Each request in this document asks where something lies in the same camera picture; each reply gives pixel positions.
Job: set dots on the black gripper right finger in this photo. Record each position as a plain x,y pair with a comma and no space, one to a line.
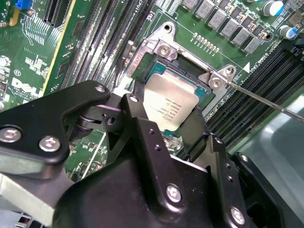
223,190

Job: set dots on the metal locking lever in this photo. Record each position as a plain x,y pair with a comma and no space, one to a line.
261,99

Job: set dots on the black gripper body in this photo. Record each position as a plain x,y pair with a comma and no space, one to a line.
114,197

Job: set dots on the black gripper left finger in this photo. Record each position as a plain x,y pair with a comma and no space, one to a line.
35,118

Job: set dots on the silver CPU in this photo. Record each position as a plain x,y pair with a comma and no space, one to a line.
171,99

